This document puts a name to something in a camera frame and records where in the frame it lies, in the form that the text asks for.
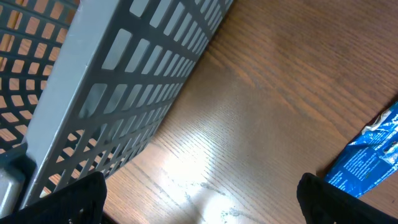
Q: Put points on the grey plastic mesh basket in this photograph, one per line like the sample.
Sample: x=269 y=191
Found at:
x=86 y=84

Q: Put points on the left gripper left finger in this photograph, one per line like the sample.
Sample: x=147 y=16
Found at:
x=80 y=202

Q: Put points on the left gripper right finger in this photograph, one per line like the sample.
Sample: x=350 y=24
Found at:
x=323 y=203

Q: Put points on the blue snack bar wrapper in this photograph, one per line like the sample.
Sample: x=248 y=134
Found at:
x=369 y=158

